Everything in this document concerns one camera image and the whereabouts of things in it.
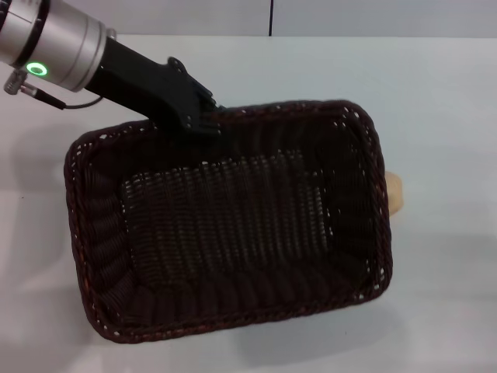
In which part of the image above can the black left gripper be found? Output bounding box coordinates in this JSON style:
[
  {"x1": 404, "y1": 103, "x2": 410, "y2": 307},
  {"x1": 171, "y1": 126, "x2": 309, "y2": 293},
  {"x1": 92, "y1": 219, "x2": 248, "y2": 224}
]
[{"x1": 84, "y1": 37, "x2": 231, "y2": 138}]

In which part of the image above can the black woven wicker basket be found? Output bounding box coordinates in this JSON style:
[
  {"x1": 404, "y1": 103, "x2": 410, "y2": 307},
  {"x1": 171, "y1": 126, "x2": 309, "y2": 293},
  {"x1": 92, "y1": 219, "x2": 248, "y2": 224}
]
[{"x1": 63, "y1": 99, "x2": 394, "y2": 347}]

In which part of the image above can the toy peach with red patch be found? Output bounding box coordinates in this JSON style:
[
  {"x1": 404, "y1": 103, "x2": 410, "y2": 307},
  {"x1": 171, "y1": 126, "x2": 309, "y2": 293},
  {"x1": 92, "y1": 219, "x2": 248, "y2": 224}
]
[{"x1": 384, "y1": 171, "x2": 405, "y2": 217}]

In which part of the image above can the black wrist cable metal plug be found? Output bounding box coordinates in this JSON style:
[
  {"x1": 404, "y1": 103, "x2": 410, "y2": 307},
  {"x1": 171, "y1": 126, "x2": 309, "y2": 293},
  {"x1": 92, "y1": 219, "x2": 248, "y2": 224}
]
[{"x1": 3, "y1": 71, "x2": 103, "y2": 111}]

